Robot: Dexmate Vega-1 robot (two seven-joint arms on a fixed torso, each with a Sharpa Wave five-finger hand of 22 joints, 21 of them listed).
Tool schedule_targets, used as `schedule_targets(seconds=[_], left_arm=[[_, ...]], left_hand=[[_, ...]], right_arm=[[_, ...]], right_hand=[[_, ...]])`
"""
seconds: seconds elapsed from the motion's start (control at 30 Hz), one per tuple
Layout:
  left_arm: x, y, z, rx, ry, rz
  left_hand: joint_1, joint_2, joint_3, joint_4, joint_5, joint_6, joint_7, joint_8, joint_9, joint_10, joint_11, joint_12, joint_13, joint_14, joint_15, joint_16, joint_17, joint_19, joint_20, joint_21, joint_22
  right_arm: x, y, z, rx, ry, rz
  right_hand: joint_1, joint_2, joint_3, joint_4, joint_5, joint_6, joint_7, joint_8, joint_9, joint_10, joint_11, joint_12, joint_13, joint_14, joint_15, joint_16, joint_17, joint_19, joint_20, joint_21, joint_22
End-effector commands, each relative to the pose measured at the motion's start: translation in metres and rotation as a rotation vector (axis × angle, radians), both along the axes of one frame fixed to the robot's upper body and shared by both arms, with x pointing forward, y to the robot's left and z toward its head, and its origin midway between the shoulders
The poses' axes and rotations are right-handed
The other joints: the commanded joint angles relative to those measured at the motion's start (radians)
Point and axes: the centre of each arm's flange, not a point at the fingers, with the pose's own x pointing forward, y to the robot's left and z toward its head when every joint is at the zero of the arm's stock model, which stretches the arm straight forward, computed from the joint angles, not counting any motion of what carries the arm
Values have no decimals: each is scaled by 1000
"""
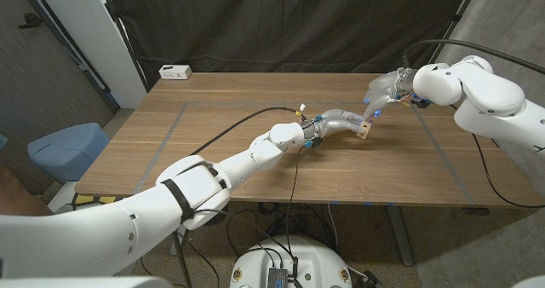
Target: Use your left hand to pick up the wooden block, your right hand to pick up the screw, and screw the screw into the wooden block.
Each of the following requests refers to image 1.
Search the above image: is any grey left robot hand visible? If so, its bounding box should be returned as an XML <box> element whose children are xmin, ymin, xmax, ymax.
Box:
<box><xmin>301</xmin><ymin>108</ymin><xmax>366</xmax><ymax>149</ymax></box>

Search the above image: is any black door handle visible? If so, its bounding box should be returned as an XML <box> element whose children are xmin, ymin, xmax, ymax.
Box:
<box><xmin>17</xmin><ymin>12</ymin><xmax>43</xmax><ymax>29</ymax></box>

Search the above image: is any white power strip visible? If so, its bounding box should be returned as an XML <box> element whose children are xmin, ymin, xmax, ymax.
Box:
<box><xmin>158</xmin><ymin>64</ymin><xmax>192</xmax><ymax>81</ymax></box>

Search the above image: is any white floor cable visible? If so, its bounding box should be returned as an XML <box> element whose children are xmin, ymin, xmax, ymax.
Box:
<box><xmin>326</xmin><ymin>203</ymin><xmax>340</xmax><ymax>251</ymax></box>

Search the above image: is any blue padded stool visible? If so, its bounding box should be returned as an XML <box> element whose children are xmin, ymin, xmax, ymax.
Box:
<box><xmin>26</xmin><ymin>122</ymin><xmax>111</xmax><ymax>185</ymax></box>

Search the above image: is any small wooden block with holes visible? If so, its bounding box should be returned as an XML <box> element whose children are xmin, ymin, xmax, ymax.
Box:
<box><xmin>356</xmin><ymin>120</ymin><xmax>372</xmax><ymax>140</ymax></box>

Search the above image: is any person's bare leg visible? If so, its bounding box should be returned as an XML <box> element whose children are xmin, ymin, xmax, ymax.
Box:
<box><xmin>0</xmin><ymin>168</ymin><xmax>55</xmax><ymax>217</ymax></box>

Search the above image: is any grey electronics module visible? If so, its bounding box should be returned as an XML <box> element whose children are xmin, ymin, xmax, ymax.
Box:
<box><xmin>267</xmin><ymin>267</ymin><xmax>290</xmax><ymax>288</ymax></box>

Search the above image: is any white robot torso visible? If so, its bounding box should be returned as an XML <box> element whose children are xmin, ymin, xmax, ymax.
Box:
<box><xmin>229</xmin><ymin>235</ymin><xmax>353</xmax><ymax>288</ymax></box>

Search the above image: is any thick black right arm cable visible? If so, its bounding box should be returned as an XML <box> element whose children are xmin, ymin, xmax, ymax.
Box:
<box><xmin>402</xmin><ymin>39</ymin><xmax>545</xmax><ymax>75</ymax></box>

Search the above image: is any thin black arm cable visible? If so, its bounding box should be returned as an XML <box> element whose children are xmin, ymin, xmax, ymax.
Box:
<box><xmin>449</xmin><ymin>104</ymin><xmax>545</xmax><ymax>209</ymax></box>
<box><xmin>193</xmin><ymin>147</ymin><xmax>306</xmax><ymax>268</ymax></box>

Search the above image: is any black floor cable tangle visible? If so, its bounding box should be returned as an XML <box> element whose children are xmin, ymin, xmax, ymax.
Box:
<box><xmin>225</xmin><ymin>201</ymin><xmax>341</xmax><ymax>259</ymax></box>

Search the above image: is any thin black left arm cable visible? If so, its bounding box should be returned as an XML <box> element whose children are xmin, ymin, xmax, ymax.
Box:
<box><xmin>193</xmin><ymin>147</ymin><xmax>306</xmax><ymax>268</ymax></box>

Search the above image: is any black curtain backdrop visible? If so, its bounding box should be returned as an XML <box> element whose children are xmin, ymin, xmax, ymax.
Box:
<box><xmin>104</xmin><ymin>0</ymin><xmax>473</xmax><ymax>89</ymax></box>

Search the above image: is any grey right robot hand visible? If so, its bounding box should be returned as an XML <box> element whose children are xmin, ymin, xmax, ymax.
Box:
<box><xmin>362</xmin><ymin>66</ymin><xmax>417</xmax><ymax>121</ymax></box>

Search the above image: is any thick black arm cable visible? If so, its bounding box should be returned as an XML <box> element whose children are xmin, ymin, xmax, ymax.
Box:
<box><xmin>189</xmin><ymin>107</ymin><xmax>303</xmax><ymax>157</ymax></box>
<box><xmin>402</xmin><ymin>39</ymin><xmax>545</xmax><ymax>75</ymax></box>

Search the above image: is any black backdrop stand pole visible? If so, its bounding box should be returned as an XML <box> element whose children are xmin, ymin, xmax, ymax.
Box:
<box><xmin>423</xmin><ymin>0</ymin><xmax>485</xmax><ymax>74</ymax></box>
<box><xmin>100</xmin><ymin>0</ymin><xmax>150</xmax><ymax>93</ymax></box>

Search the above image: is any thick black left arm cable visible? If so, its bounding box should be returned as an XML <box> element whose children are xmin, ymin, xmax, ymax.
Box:
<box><xmin>189</xmin><ymin>107</ymin><xmax>303</xmax><ymax>157</ymax></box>

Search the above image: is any grey table leg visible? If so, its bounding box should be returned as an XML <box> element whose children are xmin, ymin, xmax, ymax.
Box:
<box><xmin>385</xmin><ymin>205</ymin><xmax>414</xmax><ymax>267</ymax></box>

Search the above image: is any white cabinet panel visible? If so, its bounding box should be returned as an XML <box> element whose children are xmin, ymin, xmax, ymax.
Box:
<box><xmin>32</xmin><ymin>0</ymin><xmax>148</xmax><ymax>109</ymax></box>

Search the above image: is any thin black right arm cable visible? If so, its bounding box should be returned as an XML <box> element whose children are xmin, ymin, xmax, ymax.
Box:
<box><xmin>449</xmin><ymin>104</ymin><xmax>545</xmax><ymax>209</ymax></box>

